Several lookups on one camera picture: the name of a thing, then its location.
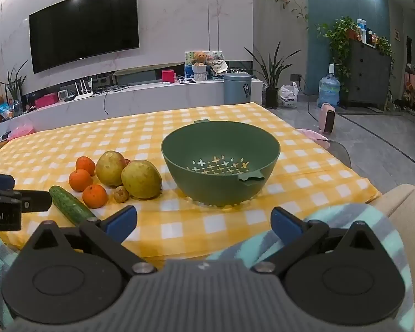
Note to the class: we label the teal plaid blanket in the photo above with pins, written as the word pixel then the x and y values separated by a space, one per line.
pixel 349 214

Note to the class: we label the long-leaf plant in black pot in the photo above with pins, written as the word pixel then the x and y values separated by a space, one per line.
pixel 272 76

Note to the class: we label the blue water jug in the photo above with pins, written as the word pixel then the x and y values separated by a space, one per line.
pixel 329 90

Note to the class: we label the leafy pothos plant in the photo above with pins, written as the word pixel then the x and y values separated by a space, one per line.
pixel 339 41

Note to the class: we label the black flat-screen television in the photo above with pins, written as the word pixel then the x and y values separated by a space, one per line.
pixel 84 27

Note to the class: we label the small wall frame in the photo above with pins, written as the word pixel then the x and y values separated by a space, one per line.
pixel 397 34

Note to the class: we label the teddy bear bouquet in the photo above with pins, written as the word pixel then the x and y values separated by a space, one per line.
pixel 199 65

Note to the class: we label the white plastic bag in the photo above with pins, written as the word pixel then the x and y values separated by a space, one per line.
pixel 288 96

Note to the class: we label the green colander bowl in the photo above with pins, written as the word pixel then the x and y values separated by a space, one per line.
pixel 224 186

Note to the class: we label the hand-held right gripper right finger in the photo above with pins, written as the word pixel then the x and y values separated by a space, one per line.
pixel 286 224

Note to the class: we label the pink box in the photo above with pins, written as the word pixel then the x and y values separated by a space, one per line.
pixel 46 101

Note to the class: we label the black wall socket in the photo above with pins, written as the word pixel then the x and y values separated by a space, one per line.
pixel 296 76

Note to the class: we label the grey-blue pedal trash can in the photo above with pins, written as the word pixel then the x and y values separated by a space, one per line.
pixel 237 90

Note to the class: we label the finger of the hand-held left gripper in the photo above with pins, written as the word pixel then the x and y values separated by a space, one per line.
pixel 36 200
pixel 0 181

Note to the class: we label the small green potted plant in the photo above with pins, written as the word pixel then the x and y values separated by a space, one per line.
pixel 13 83

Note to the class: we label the printed poster board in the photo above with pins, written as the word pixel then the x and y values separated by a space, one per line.
pixel 216 55

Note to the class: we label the pink seat cushion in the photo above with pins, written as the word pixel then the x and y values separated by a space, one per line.
pixel 313 135

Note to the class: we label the white router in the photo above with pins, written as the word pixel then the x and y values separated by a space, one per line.
pixel 84 96

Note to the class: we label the bottles on cabinet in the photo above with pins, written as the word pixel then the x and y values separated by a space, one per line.
pixel 365 31

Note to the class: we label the dark grey drawer cabinet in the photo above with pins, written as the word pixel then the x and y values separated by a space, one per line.
pixel 368 76

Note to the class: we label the small white clock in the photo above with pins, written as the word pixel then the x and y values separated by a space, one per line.
pixel 63 95

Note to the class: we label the green cucumber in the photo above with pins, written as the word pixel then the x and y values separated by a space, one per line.
pixel 71 205

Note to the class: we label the white marble television console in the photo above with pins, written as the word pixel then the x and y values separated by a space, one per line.
pixel 159 98

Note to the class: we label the yellow-green pear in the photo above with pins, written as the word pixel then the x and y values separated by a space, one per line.
pixel 110 167
pixel 141 179

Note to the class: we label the transparent chair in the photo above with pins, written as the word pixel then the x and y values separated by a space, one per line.
pixel 339 152

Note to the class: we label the pink space heater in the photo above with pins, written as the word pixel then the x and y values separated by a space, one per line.
pixel 328 119

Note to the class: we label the yellow checkered tablecloth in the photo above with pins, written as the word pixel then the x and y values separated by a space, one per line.
pixel 124 131

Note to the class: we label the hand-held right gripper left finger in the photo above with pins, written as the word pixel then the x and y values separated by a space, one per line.
pixel 121 222

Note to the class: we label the white hat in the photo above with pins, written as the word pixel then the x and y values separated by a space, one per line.
pixel 217 66

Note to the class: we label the small brown fruit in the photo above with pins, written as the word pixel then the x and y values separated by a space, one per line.
pixel 121 194

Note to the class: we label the pink plastic bag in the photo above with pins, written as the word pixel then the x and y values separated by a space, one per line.
pixel 20 132

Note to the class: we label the red box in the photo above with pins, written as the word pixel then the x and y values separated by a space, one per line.
pixel 168 76

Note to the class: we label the orange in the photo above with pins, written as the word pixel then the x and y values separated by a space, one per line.
pixel 95 196
pixel 85 164
pixel 80 181

